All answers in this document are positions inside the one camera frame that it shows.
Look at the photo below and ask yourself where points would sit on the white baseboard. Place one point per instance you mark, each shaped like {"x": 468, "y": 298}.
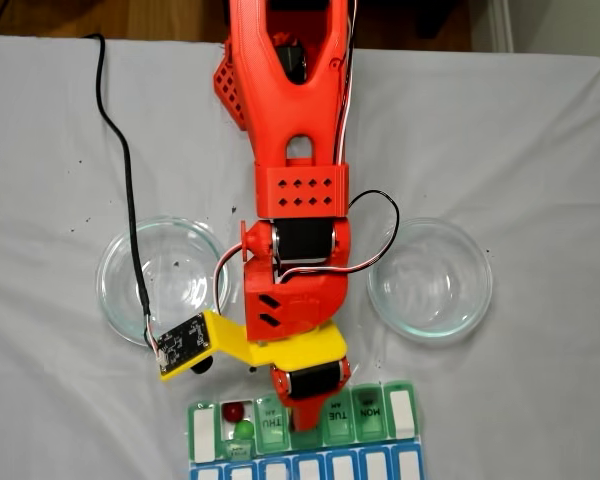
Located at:
{"x": 502, "y": 25}

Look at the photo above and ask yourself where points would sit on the red ball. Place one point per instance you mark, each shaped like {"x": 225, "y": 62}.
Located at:
{"x": 233, "y": 411}

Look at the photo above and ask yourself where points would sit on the white tablecloth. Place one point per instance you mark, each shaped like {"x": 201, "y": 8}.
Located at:
{"x": 480, "y": 150}

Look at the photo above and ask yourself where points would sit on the camera board on yellow mount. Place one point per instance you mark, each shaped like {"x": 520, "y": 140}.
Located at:
{"x": 185, "y": 345}

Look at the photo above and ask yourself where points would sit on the weekly pill organizer box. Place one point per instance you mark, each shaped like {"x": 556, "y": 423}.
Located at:
{"x": 340, "y": 467}

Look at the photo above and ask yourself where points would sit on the small clear glass bowl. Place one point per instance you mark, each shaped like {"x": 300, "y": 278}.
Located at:
{"x": 430, "y": 280}

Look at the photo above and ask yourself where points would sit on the large clear glass bowl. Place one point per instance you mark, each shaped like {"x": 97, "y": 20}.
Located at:
{"x": 120, "y": 310}

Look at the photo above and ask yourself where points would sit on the green ball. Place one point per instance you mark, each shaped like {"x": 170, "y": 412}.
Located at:
{"x": 243, "y": 430}

